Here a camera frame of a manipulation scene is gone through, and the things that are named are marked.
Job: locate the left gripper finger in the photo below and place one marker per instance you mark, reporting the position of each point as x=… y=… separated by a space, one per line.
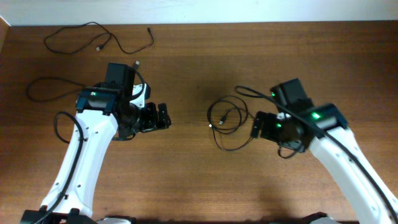
x=152 y=117
x=164 y=119

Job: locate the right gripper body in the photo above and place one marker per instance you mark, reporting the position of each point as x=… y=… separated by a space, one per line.
x=275 y=129

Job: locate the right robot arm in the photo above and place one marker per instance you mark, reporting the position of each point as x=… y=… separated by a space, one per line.
x=333 y=143

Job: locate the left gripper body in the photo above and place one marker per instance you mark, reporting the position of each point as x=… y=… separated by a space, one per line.
x=136 y=123

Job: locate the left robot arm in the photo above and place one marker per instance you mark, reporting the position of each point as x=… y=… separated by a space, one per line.
x=113 y=110

